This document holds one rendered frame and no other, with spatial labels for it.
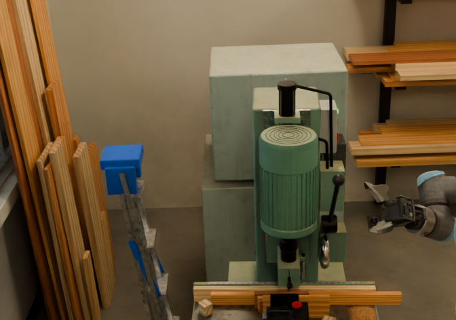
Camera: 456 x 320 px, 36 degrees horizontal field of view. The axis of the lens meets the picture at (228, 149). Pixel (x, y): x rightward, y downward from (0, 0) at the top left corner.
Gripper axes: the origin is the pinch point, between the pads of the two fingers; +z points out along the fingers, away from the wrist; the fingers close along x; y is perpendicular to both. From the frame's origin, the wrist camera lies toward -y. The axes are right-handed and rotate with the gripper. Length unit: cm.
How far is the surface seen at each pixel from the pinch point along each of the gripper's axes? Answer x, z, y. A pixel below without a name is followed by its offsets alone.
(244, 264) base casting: -2, -17, -77
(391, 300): 19.9, -31.3, -18.7
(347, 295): 18.7, -19.7, -27.1
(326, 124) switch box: -34.9, -3.9, -16.6
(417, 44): -163, -158, -84
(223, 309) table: 22, 10, -55
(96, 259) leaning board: -30, -13, -197
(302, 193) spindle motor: -3.7, 15.1, -10.1
